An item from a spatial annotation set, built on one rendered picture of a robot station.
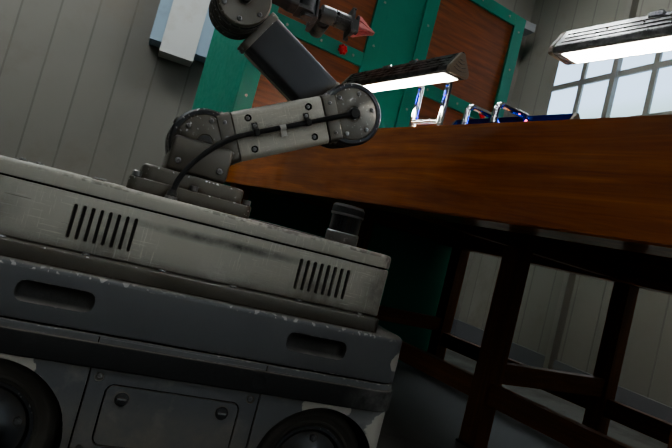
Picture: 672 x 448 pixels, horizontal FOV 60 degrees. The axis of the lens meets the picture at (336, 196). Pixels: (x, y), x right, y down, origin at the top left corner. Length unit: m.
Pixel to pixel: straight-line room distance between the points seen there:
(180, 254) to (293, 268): 0.19
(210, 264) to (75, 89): 3.01
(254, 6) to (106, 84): 2.78
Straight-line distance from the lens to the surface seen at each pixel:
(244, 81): 2.29
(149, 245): 0.95
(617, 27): 1.48
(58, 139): 3.87
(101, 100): 3.88
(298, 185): 1.69
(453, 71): 1.80
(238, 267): 0.97
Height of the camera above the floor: 0.48
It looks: 4 degrees up
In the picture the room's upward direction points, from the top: 15 degrees clockwise
